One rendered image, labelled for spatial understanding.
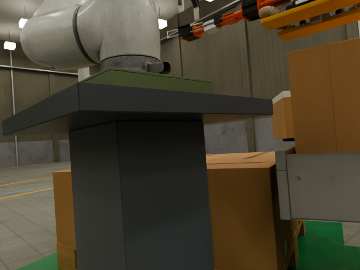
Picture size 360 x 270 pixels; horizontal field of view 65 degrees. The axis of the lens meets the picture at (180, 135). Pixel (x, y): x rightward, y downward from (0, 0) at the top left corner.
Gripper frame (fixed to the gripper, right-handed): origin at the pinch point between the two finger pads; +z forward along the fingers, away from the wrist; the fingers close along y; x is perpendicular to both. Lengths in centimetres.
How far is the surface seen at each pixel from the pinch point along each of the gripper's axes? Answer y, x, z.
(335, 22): 10, -64, 22
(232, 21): 0.8, -23.5, 11.0
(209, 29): -1.9, -12.6, 12.2
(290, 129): 122, -10, 63
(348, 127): -15, -69, 65
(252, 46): 900, 337, -275
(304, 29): 7, -53, 22
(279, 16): -13, -50, 22
